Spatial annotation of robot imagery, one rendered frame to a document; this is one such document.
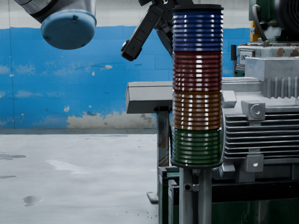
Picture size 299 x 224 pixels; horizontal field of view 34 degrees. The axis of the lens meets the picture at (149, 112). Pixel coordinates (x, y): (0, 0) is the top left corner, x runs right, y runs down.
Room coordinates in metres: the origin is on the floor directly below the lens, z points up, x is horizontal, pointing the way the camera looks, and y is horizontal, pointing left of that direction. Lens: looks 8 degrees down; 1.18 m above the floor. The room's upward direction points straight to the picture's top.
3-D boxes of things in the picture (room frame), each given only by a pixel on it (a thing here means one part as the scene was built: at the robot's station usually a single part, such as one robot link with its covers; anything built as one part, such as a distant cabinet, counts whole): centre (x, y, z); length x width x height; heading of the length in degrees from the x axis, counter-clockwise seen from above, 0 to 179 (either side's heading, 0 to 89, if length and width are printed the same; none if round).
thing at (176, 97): (0.58, -0.06, 1.10); 0.06 x 0.06 x 0.04
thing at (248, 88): (0.91, -0.21, 1.01); 0.20 x 0.19 x 0.19; 99
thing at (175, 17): (0.58, -0.06, 1.19); 0.06 x 0.06 x 0.04
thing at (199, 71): (0.58, -0.06, 1.14); 0.06 x 0.06 x 0.04
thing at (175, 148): (0.58, -0.06, 1.05); 0.06 x 0.06 x 0.04
